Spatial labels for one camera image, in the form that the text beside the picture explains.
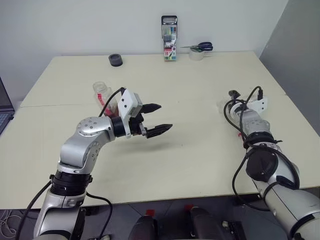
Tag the small white cube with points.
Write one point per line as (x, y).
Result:
(225, 224)

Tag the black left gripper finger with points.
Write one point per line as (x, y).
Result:
(151, 108)
(158, 130)

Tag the marker pen pack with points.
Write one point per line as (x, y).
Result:
(169, 47)

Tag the black round cap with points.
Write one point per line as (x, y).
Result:
(115, 60)

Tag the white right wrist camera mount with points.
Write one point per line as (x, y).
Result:
(260, 103)

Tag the dark laptop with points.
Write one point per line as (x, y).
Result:
(5, 110)

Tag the clear tape roll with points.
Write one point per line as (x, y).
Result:
(195, 55)

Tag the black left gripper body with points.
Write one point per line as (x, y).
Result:
(136, 123)

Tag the clear plastic bottle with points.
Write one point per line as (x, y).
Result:
(101, 95)

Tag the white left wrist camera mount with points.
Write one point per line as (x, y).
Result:
(127, 102)

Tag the dark rounded shape red tag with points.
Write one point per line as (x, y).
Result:
(202, 223)
(145, 230)

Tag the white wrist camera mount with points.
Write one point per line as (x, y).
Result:
(260, 103)
(127, 102)

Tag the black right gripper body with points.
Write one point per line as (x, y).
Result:
(240, 104)

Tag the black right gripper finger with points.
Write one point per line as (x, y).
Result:
(234, 94)

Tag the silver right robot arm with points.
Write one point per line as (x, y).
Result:
(275, 170)

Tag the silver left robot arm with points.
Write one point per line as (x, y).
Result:
(80, 147)

